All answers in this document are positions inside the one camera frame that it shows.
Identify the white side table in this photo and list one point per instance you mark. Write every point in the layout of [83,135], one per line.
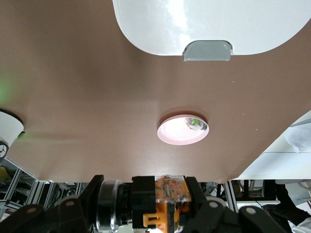
[279,167]

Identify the green and white switch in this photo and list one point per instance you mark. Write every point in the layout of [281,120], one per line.
[195,122]

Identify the brown table mat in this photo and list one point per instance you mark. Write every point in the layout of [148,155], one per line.
[73,72]

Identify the pink round plate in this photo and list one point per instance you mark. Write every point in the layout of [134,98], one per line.
[175,136]

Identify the clear plastic sheet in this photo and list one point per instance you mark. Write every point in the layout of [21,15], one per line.
[301,138]

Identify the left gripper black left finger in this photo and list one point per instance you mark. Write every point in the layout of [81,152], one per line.
[73,213]

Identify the aluminium extrusion frame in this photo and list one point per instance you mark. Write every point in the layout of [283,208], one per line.
[34,191]

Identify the white lidded storage box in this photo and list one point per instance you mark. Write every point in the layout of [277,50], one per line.
[194,19]

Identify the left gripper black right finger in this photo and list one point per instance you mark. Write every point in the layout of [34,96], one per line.
[213,218]

